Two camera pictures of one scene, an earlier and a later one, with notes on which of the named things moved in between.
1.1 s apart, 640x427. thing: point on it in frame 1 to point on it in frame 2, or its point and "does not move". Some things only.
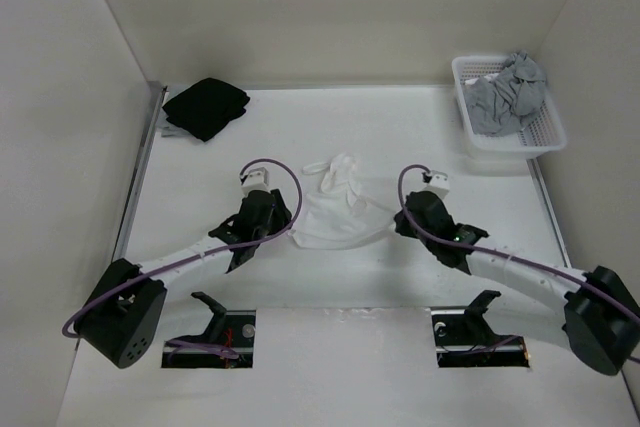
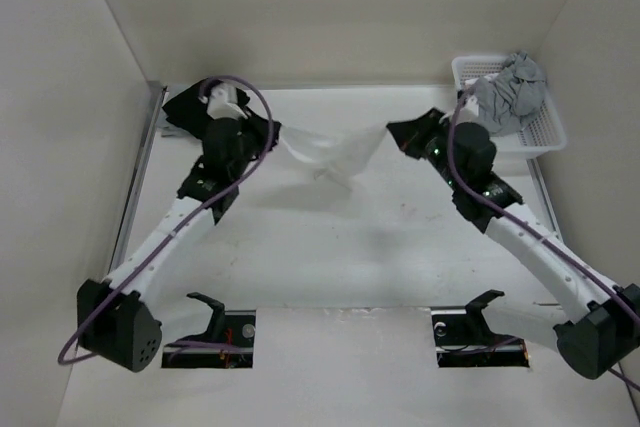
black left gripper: (282, 216) to (261, 127)
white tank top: (342, 214) to (337, 152)
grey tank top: (499, 105) does not move
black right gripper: (402, 226) to (410, 134)
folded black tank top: (205, 106) does not move
